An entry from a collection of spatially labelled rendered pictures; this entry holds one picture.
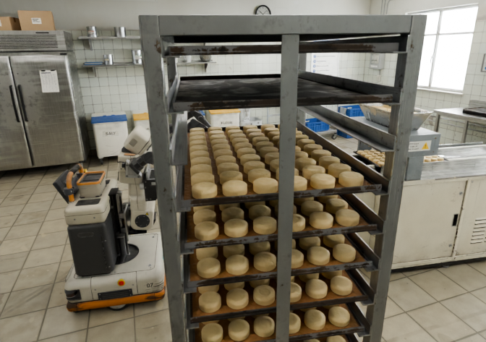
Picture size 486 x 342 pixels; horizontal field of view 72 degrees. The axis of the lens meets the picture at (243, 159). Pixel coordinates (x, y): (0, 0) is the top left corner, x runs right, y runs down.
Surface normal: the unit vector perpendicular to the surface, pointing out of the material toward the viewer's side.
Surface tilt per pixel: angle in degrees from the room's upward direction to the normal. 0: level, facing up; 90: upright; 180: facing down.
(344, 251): 0
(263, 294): 0
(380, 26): 90
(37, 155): 90
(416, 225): 90
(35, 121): 89
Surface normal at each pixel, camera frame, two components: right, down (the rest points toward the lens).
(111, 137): 0.32, 0.25
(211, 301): -0.02, -0.95
